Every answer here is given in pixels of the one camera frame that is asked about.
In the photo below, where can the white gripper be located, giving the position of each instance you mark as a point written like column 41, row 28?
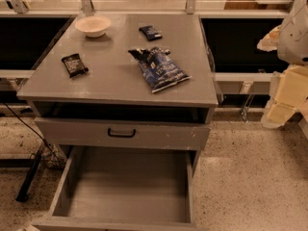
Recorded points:
column 295, row 42

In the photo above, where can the blue chip bag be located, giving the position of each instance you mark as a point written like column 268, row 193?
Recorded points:
column 158, row 69

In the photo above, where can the grey drawer cabinet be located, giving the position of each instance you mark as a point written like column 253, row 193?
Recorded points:
column 114, row 88

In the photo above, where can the open grey bottom drawer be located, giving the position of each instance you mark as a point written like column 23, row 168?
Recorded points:
column 122, row 189

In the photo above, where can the closed grey drawer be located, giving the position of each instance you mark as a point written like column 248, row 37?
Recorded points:
column 154, row 135

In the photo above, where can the small dark blue snack packet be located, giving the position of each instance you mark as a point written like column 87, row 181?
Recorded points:
column 150, row 33

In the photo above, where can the white bowl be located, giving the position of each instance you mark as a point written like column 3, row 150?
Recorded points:
column 93, row 26

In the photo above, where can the black snack packet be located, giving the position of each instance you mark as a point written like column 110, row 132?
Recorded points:
column 74, row 65

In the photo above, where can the black power strip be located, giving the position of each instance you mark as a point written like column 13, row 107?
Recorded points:
column 23, row 192

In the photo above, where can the metal bracket under shelf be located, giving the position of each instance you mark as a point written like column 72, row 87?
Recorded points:
column 245, row 89

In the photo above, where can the black drawer handle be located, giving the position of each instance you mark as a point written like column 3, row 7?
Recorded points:
column 121, row 134

